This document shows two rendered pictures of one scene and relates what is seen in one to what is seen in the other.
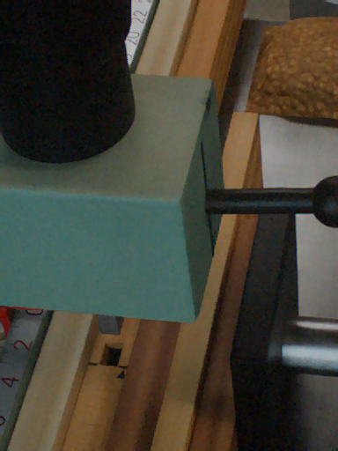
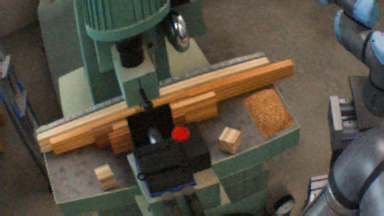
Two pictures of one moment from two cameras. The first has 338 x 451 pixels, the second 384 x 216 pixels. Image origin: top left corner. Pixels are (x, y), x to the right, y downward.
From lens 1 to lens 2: 0.82 m
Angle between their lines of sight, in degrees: 41
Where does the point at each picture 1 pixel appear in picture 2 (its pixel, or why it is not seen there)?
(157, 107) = (142, 68)
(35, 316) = not seen: hidden behind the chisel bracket
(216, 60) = (240, 82)
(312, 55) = (258, 98)
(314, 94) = (251, 106)
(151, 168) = (127, 75)
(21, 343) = not seen: hidden behind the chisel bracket
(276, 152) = (232, 111)
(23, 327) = not seen: hidden behind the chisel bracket
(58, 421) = (117, 109)
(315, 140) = (241, 116)
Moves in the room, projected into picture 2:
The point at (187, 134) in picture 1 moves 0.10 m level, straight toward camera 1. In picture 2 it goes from (137, 75) to (96, 100)
